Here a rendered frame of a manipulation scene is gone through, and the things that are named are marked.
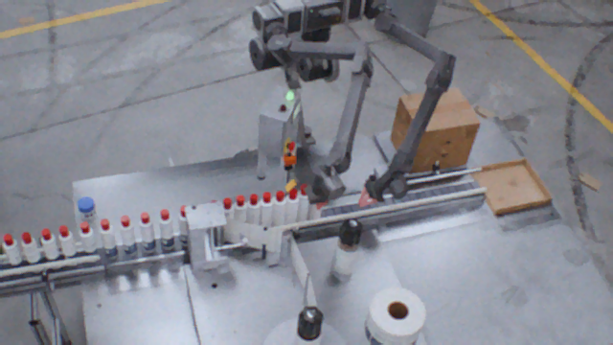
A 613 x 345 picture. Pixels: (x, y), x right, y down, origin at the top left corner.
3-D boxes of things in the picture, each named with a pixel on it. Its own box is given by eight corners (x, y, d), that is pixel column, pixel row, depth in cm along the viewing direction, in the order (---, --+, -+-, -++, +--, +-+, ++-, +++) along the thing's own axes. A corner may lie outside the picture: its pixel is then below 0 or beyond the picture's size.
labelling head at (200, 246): (192, 272, 262) (189, 231, 244) (187, 246, 271) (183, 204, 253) (228, 265, 266) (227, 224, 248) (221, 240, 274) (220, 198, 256)
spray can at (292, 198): (289, 231, 281) (293, 198, 266) (281, 223, 283) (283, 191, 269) (299, 224, 283) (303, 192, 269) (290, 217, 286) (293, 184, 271)
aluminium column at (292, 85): (281, 208, 295) (289, 88, 248) (278, 200, 298) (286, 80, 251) (290, 206, 296) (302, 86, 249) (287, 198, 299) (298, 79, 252)
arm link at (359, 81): (361, 72, 259) (351, 56, 251) (375, 72, 257) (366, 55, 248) (335, 174, 242) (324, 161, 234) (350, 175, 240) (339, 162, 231)
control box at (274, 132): (257, 151, 254) (259, 113, 241) (273, 122, 266) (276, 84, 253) (283, 159, 253) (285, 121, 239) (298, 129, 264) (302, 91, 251)
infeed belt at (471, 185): (105, 269, 264) (103, 264, 262) (103, 253, 270) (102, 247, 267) (482, 199, 306) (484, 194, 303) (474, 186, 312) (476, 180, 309)
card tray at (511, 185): (494, 215, 302) (496, 209, 299) (469, 172, 319) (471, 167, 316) (550, 202, 309) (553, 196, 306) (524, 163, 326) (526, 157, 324)
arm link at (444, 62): (465, 59, 268) (451, 53, 261) (448, 89, 272) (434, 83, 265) (394, 16, 298) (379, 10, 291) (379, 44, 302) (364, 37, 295)
